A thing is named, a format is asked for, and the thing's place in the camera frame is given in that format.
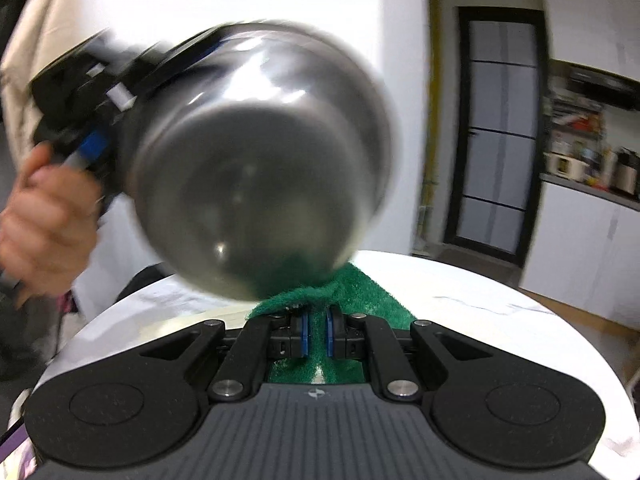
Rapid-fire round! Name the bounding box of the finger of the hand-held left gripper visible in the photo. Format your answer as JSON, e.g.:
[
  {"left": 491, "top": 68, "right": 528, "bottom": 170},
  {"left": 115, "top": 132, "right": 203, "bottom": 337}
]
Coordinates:
[{"left": 144, "top": 26, "right": 237, "bottom": 87}]

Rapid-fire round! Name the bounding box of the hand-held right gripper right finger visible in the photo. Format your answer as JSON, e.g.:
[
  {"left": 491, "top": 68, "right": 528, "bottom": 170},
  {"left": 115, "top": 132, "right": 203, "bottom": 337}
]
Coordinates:
[{"left": 323, "top": 309, "right": 511, "bottom": 402}]

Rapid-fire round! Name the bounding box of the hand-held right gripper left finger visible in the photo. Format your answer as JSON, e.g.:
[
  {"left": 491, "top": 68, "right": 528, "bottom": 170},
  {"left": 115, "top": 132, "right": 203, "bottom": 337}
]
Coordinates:
[{"left": 120, "top": 310, "right": 310, "bottom": 402}]

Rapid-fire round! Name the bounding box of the green scouring pad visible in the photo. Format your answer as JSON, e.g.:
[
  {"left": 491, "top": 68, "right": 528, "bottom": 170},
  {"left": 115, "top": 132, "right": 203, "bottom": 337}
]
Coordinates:
[{"left": 246, "top": 260, "right": 420, "bottom": 387}]

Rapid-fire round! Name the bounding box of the stainless steel bowl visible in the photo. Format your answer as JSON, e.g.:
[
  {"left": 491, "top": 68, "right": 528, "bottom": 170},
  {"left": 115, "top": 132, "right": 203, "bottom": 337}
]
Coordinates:
[{"left": 117, "top": 19, "right": 402, "bottom": 304}]

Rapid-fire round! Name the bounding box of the person's left hand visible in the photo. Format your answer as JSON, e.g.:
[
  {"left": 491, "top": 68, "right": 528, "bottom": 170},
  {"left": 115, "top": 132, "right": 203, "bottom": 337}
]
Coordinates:
[{"left": 0, "top": 141, "right": 104, "bottom": 310}]

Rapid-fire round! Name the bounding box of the person's beige jacket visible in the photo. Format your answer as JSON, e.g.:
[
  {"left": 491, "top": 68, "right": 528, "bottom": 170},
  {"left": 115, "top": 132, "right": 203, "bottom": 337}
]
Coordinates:
[{"left": 0, "top": 0, "right": 118, "bottom": 161}]

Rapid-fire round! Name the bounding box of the dark brown chair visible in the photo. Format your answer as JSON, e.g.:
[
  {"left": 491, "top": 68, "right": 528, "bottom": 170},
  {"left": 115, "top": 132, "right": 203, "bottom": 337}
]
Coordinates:
[{"left": 111, "top": 264, "right": 173, "bottom": 308}]

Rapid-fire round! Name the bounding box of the yellow vertical pipe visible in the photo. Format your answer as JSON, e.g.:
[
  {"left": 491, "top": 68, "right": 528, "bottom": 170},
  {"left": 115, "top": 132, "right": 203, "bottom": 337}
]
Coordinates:
[{"left": 421, "top": 0, "right": 445, "bottom": 257}]

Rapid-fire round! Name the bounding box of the black framed glass door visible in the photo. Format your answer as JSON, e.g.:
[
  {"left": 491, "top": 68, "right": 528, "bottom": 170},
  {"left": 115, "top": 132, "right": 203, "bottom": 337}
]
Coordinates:
[{"left": 444, "top": 6, "right": 549, "bottom": 267}]

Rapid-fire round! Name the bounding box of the white lower kitchen cabinet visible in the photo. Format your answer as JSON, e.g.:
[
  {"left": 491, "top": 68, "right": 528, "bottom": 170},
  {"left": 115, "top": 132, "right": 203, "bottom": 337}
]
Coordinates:
[{"left": 519, "top": 174, "right": 640, "bottom": 332}]

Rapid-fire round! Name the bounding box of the white kitchen cabinet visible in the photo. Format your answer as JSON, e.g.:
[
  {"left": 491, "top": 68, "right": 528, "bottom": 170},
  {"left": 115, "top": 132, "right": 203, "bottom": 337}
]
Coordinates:
[
  {"left": 519, "top": 174, "right": 640, "bottom": 332},
  {"left": 536, "top": 0, "right": 640, "bottom": 78}
]

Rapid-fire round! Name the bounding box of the white cooking pot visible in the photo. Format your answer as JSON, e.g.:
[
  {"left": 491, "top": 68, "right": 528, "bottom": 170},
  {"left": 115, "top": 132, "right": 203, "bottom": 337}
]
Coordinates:
[{"left": 544, "top": 151, "right": 587, "bottom": 182}]

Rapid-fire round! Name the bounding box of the smartphone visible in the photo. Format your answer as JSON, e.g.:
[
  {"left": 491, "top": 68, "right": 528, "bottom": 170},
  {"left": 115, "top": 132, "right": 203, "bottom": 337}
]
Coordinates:
[{"left": 0, "top": 419, "right": 37, "bottom": 480}]

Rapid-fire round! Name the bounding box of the kitchen shelf rack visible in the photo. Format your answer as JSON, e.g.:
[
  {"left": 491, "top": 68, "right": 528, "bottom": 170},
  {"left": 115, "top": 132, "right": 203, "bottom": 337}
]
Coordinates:
[{"left": 546, "top": 94, "right": 607, "bottom": 162}]

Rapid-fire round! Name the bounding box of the black kitchen appliance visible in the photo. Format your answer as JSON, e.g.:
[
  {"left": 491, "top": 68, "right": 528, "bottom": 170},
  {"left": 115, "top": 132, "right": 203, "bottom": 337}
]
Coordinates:
[{"left": 611, "top": 146, "right": 640, "bottom": 197}]

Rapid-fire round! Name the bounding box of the black range hood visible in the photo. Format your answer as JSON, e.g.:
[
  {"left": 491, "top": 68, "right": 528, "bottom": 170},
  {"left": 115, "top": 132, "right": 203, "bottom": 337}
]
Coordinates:
[{"left": 550, "top": 59, "right": 640, "bottom": 107}]

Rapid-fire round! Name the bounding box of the white upper kitchen cabinet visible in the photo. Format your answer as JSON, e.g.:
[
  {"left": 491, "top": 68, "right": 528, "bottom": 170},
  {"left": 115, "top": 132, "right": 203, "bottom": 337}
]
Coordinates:
[{"left": 536, "top": 0, "right": 640, "bottom": 78}]

